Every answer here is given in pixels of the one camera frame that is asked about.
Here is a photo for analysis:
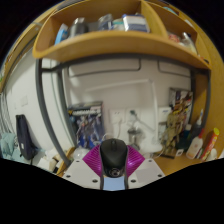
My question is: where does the grey metal desk frame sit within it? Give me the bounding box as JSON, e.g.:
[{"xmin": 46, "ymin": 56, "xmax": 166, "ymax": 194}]
[{"xmin": 34, "ymin": 54, "xmax": 213, "ymax": 168}]

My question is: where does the dark spray bottle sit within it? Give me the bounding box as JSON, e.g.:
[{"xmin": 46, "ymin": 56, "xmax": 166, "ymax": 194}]
[{"xmin": 191, "ymin": 108, "xmax": 205, "ymax": 141}]

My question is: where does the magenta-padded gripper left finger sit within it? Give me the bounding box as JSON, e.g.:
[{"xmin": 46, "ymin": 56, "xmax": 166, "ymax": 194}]
[{"xmin": 62, "ymin": 144, "xmax": 104, "ymax": 190}]

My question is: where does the white wall socket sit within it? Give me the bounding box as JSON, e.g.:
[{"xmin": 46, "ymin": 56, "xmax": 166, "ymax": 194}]
[
  {"xmin": 109, "ymin": 108, "xmax": 126, "ymax": 125},
  {"xmin": 125, "ymin": 107, "xmax": 141, "ymax": 123}
]

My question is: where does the silver metal cup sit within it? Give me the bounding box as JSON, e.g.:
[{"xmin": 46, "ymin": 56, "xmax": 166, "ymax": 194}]
[{"xmin": 128, "ymin": 128, "xmax": 143, "ymax": 148}]

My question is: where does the colourful box behind figure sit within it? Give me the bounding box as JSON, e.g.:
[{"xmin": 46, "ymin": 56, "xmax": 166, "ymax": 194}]
[{"xmin": 168, "ymin": 87, "xmax": 194, "ymax": 128}]

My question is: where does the red and yellow snack can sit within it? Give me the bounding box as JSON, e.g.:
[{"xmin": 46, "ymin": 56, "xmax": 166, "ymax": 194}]
[{"xmin": 200, "ymin": 127, "xmax": 221, "ymax": 162}]

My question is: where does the clear plastic dome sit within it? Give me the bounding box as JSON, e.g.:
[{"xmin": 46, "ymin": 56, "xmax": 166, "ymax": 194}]
[{"xmin": 71, "ymin": 146, "xmax": 91, "ymax": 161}]

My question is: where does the brown tree creature figure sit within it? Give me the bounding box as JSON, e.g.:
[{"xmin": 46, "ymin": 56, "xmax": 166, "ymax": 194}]
[{"xmin": 163, "ymin": 99, "xmax": 193, "ymax": 158}]

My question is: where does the blue robot model kit box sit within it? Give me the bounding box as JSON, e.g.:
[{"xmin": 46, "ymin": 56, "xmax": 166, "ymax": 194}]
[{"xmin": 68, "ymin": 101, "xmax": 106, "ymax": 150}]

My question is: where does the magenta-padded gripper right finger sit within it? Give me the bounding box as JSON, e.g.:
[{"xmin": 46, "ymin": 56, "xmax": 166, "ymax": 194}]
[{"xmin": 124, "ymin": 145, "xmax": 166, "ymax": 190}]

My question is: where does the wooden shelf unit with items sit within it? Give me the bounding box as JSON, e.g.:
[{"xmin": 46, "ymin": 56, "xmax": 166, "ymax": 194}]
[{"xmin": 31, "ymin": 0, "xmax": 213, "ymax": 69}]

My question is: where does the black computer mouse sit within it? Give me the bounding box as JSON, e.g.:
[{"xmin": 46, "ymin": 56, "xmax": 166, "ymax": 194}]
[{"xmin": 99, "ymin": 138, "xmax": 129, "ymax": 180}]

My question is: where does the white desk lamp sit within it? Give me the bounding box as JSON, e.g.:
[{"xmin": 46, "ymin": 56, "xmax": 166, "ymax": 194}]
[{"xmin": 86, "ymin": 78, "xmax": 164, "ymax": 154}]

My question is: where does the white tissue box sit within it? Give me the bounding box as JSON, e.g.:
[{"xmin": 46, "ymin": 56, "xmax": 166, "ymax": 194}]
[{"xmin": 36, "ymin": 155, "xmax": 56, "ymax": 171}]

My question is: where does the green plaid bedding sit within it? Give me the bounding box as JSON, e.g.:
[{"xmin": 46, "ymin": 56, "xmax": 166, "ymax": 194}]
[{"xmin": 0, "ymin": 132, "xmax": 16, "ymax": 160}]

